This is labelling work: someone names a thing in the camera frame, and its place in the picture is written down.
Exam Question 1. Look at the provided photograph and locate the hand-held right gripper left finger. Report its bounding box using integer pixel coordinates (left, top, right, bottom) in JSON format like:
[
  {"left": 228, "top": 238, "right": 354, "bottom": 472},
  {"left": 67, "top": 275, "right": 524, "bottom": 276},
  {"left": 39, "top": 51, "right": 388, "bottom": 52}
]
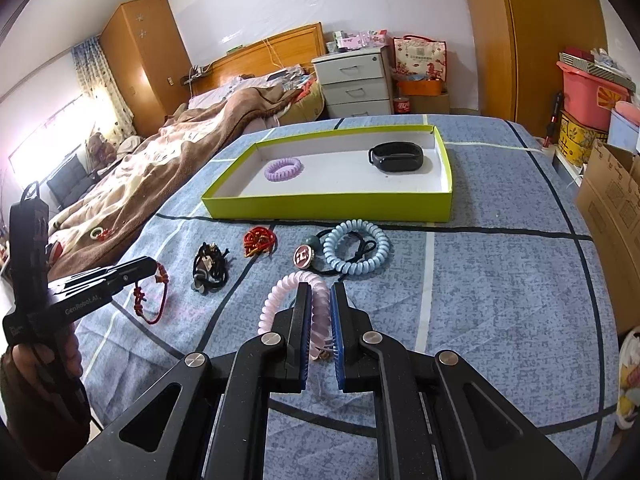
[{"left": 57, "top": 282, "right": 314, "bottom": 480}]

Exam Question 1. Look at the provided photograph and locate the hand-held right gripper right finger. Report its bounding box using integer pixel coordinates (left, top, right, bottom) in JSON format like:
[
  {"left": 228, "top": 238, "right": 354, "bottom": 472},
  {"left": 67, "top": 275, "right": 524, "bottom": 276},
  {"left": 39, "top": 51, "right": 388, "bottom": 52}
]
[{"left": 331, "top": 282, "right": 583, "bottom": 480}]

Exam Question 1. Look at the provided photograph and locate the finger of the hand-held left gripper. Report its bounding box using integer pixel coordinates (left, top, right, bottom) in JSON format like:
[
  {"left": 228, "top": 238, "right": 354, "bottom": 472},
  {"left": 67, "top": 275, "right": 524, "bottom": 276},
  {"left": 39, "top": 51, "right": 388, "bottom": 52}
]
[
  {"left": 98, "top": 256, "right": 158, "bottom": 279},
  {"left": 47, "top": 269, "right": 153, "bottom": 307}
]

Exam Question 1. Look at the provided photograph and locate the red string bracelet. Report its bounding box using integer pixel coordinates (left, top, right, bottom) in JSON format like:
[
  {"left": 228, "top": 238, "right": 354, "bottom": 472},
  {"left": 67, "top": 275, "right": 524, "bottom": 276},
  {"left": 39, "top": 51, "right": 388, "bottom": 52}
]
[{"left": 131, "top": 262, "right": 170, "bottom": 325}]

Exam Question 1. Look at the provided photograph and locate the pink coil hair tie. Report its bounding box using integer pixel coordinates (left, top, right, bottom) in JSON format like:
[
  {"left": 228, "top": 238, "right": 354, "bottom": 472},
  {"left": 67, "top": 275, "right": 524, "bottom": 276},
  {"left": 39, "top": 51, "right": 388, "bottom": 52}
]
[{"left": 257, "top": 270, "right": 334, "bottom": 362}]

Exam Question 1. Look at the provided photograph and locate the black hair tie bundle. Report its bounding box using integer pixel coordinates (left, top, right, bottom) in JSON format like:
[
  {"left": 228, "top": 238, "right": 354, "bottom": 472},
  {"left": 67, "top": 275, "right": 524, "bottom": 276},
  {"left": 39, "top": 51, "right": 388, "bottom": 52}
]
[{"left": 192, "top": 242, "right": 231, "bottom": 293}]

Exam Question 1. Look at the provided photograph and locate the black hair tie round charm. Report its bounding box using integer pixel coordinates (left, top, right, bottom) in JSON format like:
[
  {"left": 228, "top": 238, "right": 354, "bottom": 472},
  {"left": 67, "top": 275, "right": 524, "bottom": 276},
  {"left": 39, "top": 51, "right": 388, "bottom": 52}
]
[{"left": 291, "top": 227, "right": 378, "bottom": 283}]

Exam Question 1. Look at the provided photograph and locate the blue coil hair tie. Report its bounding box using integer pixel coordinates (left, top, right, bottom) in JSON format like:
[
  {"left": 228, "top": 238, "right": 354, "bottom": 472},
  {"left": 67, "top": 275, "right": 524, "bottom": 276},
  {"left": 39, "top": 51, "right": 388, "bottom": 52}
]
[{"left": 322, "top": 220, "right": 391, "bottom": 276}]

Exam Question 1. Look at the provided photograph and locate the red knotted bracelet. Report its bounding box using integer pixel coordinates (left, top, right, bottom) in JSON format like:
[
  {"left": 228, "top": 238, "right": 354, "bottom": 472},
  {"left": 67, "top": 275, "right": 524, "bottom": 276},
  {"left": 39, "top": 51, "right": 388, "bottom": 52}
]
[{"left": 243, "top": 226, "right": 277, "bottom": 257}]

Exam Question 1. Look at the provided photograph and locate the yellow-green rimmed white tray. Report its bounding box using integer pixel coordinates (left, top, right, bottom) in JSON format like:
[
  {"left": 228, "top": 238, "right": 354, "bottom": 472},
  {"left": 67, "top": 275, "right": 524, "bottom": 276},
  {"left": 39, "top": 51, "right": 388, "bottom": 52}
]
[{"left": 201, "top": 125, "right": 454, "bottom": 222}]

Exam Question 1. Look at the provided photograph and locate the person's left hand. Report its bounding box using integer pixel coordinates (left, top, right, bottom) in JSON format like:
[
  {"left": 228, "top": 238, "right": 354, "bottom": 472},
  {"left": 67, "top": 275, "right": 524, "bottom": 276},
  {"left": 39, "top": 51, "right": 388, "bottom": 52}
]
[{"left": 9, "top": 332, "right": 86, "bottom": 413}]

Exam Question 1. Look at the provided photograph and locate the dark cushion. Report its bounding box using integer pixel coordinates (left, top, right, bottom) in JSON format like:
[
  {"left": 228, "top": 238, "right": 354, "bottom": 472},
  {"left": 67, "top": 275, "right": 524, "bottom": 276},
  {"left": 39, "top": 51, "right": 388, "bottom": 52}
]
[{"left": 47, "top": 155, "right": 96, "bottom": 211}]

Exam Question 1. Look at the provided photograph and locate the teddy bear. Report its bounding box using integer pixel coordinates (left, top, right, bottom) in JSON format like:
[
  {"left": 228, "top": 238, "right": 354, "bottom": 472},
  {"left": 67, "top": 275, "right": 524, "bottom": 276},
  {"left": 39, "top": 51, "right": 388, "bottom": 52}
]
[{"left": 85, "top": 132, "right": 116, "bottom": 166}]

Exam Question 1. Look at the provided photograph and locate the brown blanket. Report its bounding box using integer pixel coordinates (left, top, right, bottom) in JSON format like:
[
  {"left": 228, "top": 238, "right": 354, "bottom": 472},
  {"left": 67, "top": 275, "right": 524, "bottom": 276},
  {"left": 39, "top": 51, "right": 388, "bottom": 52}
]
[{"left": 47, "top": 80, "right": 301, "bottom": 281}]

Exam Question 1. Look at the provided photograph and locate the blue checkered tablecloth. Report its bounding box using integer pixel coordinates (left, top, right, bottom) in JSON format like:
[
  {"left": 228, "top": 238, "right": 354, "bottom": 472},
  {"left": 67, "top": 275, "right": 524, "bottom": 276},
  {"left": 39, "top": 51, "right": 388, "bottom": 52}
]
[{"left": 60, "top": 116, "right": 623, "bottom": 480}]

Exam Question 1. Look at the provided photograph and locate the floral curtain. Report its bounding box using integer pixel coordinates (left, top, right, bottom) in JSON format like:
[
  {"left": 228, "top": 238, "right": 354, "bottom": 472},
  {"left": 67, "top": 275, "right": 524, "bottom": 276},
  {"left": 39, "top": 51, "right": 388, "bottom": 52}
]
[{"left": 72, "top": 42, "right": 136, "bottom": 141}]

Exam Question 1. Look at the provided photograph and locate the black wide hair band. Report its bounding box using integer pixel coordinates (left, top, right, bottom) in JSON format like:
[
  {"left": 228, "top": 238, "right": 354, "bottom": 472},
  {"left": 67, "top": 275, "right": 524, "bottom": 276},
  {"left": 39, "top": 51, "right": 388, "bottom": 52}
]
[{"left": 368, "top": 142, "right": 426, "bottom": 175}]

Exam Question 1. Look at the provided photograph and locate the small wooden wardrobe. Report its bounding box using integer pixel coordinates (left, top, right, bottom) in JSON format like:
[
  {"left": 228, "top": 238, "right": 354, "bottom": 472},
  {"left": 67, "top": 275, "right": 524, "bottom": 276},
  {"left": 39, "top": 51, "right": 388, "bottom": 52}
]
[{"left": 100, "top": 0, "right": 193, "bottom": 136}]

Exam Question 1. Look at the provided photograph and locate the yellow quilt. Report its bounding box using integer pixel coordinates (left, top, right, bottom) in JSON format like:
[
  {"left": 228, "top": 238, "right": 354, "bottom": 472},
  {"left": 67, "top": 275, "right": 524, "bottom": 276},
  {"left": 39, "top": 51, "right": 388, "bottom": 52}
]
[{"left": 285, "top": 77, "right": 326, "bottom": 121}]

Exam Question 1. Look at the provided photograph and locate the brown cardboard box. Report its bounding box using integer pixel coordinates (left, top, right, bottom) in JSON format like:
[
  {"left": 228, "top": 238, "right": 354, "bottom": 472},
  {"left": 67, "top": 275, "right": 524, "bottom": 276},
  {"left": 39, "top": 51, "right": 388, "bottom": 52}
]
[{"left": 392, "top": 91, "right": 451, "bottom": 116}]

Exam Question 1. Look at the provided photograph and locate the white drawer cabinet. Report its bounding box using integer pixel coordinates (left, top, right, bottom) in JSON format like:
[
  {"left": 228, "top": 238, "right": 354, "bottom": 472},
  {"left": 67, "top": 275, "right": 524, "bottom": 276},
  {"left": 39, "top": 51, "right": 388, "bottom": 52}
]
[{"left": 312, "top": 45, "right": 393, "bottom": 121}]

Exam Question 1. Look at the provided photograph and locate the wooden bed headboard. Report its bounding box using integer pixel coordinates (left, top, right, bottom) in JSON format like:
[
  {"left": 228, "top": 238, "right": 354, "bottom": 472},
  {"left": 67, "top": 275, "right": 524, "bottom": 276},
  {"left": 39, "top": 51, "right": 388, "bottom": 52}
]
[{"left": 192, "top": 22, "right": 325, "bottom": 96}]

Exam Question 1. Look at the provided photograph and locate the orange box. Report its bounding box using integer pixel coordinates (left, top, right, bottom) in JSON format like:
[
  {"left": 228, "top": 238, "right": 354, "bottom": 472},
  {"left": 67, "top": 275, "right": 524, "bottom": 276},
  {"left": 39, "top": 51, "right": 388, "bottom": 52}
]
[{"left": 398, "top": 80, "right": 443, "bottom": 97}]

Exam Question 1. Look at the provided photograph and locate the colourful plastic bag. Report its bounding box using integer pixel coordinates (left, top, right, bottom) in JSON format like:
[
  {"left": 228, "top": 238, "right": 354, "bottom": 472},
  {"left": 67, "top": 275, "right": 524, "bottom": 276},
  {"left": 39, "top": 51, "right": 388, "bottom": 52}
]
[{"left": 617, "top": 327, "right": 640, "bottom": 431}]

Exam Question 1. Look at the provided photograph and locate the red patterned gift bag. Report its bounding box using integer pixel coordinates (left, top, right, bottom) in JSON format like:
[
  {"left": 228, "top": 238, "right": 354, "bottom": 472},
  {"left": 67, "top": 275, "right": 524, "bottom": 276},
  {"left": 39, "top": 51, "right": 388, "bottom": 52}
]
[{"left": 392, "top": 36, "right": 447, "bottom": 83}]

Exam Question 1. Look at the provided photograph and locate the clutter on drawer cabinet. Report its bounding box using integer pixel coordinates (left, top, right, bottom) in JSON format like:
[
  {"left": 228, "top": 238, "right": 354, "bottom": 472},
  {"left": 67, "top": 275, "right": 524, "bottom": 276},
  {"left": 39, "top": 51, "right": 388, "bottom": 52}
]
[{"left": 325, "top": 30, "right": 391, "bottom": 56}]

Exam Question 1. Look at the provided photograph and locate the open cardboard box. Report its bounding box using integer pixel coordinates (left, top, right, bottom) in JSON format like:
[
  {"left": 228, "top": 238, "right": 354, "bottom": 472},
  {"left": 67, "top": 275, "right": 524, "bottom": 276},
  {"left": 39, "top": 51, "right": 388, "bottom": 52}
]
[{"left": 575, "top": 141, "right": 640, "bottom": 341}]

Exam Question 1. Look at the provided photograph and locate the red black stick tool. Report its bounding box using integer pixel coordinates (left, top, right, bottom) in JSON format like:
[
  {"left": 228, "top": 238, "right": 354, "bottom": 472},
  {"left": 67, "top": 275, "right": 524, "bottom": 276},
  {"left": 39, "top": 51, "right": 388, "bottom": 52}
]
[{"left": 545, "top": 92, "right": 561, "bottom": 148}]

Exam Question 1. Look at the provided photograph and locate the yellow printed box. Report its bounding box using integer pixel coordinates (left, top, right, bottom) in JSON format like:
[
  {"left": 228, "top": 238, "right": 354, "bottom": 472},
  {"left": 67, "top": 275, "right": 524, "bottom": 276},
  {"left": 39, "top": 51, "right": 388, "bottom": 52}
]
[{"left": 557, "top": 110, "right": 608, "bottom": 166}]

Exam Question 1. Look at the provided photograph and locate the pink plastic bin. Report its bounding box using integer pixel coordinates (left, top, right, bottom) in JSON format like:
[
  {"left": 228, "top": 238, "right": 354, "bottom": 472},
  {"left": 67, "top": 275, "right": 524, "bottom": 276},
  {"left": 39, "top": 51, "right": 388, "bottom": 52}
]
[{"left": 557, "top": 60, "right": 631, "bottom": 133}]

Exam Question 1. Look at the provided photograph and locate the lavender box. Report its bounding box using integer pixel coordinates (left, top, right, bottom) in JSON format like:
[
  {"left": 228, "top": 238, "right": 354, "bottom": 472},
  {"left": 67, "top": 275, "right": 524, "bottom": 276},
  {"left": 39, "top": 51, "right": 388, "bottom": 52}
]
[{"left": 607, "top": 110, "right": 640, "bottom": 156}]

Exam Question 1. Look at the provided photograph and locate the large wooden wardrobe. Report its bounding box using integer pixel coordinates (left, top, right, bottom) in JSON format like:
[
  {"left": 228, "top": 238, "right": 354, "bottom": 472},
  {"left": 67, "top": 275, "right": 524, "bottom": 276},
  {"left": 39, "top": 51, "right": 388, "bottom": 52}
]
[{"left": 457, "top": 0, "right": 621, "bottom": 138}]

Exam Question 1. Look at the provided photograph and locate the pink lid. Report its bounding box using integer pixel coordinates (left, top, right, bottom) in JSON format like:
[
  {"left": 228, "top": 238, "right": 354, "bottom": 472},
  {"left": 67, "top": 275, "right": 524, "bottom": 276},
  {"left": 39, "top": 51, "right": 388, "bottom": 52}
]
[{"left": 612, "top": 101, "right": 640, "bottom": 126}]

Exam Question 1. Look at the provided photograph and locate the striped flat box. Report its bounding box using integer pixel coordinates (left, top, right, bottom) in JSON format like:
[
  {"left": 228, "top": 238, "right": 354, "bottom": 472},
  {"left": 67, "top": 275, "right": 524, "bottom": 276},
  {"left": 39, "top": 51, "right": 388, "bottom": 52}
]
[{"left": 557, "top": 52, "right": 636, "bottom": 91}]

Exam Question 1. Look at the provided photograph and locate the purple coil hair tie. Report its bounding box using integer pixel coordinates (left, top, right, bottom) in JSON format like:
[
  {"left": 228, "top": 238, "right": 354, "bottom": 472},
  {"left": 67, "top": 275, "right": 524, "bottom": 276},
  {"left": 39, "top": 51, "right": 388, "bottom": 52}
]
[{"left": 264, "top": 157, "right": 304, "bottom": 182}]

